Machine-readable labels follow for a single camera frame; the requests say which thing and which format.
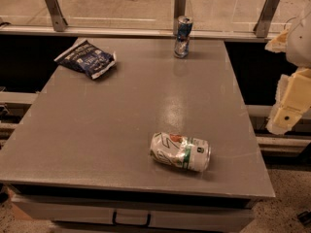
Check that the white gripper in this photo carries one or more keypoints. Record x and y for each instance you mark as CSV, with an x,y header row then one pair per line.
x,y
300,46

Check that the blue silver redbull can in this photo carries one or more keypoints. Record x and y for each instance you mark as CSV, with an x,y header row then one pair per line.
x,y
184,27

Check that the crushed white green soda can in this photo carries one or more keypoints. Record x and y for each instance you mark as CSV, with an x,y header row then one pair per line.
x,y
180,151

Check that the blue chip bag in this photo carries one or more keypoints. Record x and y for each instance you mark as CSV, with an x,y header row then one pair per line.
x,y
85,57

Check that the right metal railing bracket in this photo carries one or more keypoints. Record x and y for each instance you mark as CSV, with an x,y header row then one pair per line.
x,y
267,13

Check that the metal railing bracket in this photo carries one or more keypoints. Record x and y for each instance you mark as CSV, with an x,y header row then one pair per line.
x,y
267,13
179,10
59,22

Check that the middle metal railing bracket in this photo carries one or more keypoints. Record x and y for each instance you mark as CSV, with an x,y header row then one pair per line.
x,y
179,10

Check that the left metal railing bracket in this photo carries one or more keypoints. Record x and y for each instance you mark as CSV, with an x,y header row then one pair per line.
x,y
59,22

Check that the grey drawer with black handle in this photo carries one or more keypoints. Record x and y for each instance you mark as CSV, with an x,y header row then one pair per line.
x,y
95,215

